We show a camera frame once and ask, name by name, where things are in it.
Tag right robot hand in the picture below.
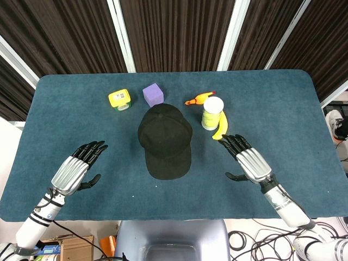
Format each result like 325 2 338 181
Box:
221 134 274 187

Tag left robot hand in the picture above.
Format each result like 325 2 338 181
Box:
51 140 109 196

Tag black baseball cap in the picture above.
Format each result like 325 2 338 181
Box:
137 103 194 181

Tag yellow banana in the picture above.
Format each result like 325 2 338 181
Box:
212 110 229 141

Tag dark blue table mat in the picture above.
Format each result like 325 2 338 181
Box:
0 69 348 221

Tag white lidded yellow-green cup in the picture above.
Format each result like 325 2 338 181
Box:
201 96 225 131

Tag brown cardboard box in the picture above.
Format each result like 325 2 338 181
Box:
40 235 95 261

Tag orange object on floor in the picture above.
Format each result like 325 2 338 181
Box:
99 235 117 258

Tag blue packet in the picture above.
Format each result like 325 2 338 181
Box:
34 244 61 256

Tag orange rubber chicken toy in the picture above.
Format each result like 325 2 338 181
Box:
184 91 217 107

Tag yellow green small box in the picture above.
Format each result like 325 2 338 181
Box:
108 89 132 112

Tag white sneaker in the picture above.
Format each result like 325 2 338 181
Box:
325 109 348 141

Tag grey robot torso base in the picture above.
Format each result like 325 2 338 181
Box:
115 219 231 261

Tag purple foam cube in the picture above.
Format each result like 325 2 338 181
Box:
142 83 165 108

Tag black floor cables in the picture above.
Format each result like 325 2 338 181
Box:
227 217 348 261

